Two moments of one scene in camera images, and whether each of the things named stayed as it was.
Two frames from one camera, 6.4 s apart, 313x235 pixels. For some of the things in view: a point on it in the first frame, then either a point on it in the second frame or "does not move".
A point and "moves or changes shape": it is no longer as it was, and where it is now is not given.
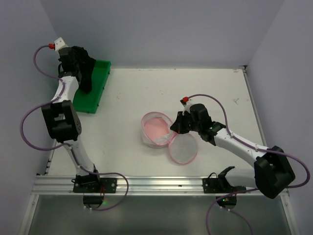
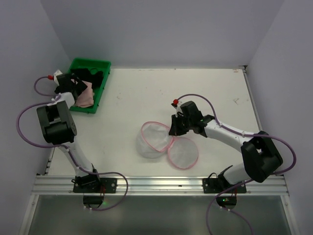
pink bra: [155, 127] -> [85, 99]
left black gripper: [85, 74] -> [75, 85]
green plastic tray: [88, 103] does not move
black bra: [83, 66] -> [85, 74]
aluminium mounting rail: [50, 185] does not move
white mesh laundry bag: [156, 133] moves or changes shape
